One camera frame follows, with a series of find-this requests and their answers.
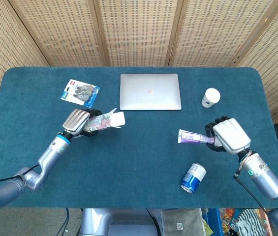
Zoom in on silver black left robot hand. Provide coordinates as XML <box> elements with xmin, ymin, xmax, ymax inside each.
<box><xmin>62</xmin><ymin>108</ymin><xmax>104</xmax><ymax>138</ymax></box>

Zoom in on white flowered paper cup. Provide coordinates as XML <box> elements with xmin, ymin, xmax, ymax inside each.
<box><xmin>201</xmin><ymin>88</ymin><xmax>221</xmax><ymax>108</ymax></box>

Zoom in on silver closed laptop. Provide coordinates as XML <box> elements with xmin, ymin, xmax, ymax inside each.
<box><xmin>119</xmin><ymin>73</ymin><xmax>182</xmax><ymax>111</ymax></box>

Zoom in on black white striped cloth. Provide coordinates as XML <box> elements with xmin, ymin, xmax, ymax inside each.
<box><xmin>236</xmin><ymin>208</ymin><xmax>265</xmax><ymax>235</ymax></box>

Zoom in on purple white toothpaste tube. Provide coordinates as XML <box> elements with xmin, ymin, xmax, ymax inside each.
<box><xmin>177</xmin><ymin>129</ymin><xmax>216</xmax><ymax>145</ymax></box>

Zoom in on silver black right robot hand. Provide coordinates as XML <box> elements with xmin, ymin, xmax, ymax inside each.
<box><xmin>205</xmin><ymin>116</ymin><xmax>252</xmax><ymax>155</ymax></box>

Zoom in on black hanging floor cable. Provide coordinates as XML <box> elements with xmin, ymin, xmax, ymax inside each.
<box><xmin>55</xmin><ymin>208</ymin><xmax>71</xmax><ymax>236</ymax></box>

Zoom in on silver robot torso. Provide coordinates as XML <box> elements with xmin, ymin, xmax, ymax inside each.
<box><xmin>79</xmin><ymin>208</ymin><xmax>164</xmax><ymax>236</ymax></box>

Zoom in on blue white drink can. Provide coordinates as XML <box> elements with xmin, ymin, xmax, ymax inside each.
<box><xmin>180</xmin><ymin>162</ymin><xmax>207</xmax><ymax>194</ymax></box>

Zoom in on white pink carton box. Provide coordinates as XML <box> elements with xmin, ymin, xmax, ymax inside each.
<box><xmin>83</xmin><ymin>108</ymin><xmax>126</xmax><ymax>133</ymax></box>

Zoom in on teal table cloth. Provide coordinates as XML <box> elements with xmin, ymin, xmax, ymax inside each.
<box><xmin>0</xmin><ymin>66</ymin><xmax>278</xmax><ymax>209</ymax></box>

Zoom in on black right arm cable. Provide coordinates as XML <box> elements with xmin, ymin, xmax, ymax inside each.
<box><xmin>234</xmin><ymin>171</ymin><xmax>269</xmax><ymax>215</ymax></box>

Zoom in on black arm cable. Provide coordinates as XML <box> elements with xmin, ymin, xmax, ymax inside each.
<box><xmin>0</xmin><ymin>165</ymin><xmax>41</xmax><ymax>200</ymax></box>
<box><xmin>234</xmin><ymin>171</ymin><xmax>269</xmax><ymax>215</ymax></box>

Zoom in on grey bag with QR label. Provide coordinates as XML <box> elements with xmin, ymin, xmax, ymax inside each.
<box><xmin>160</xmin><ymin>208</ymin><xmax>207</xmax><ymax>236</ymax></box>

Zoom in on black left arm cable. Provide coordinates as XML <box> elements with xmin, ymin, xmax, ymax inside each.
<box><xmin>0</xmin><ymin>165</ymin><xmax>41</xmax><ymax>200</ymax></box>

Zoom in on correction tape blister pack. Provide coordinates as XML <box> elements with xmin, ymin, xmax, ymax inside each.
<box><xmin>60</xmin><ymin>79</ymin><xmax>101</xmax><ymax>108</ymax></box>

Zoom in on woven wooden folding screen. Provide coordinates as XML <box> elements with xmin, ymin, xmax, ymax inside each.
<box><xmin>0</xmin><ymin>0</ymin><xmax>278</xmax><ymax>123</ymax></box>

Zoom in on blue plastic crate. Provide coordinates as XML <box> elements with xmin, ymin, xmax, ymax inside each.
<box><xmin>202</xmin><ymin>208</ymin><xmax>225</xmax><ymax>236</ymax></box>

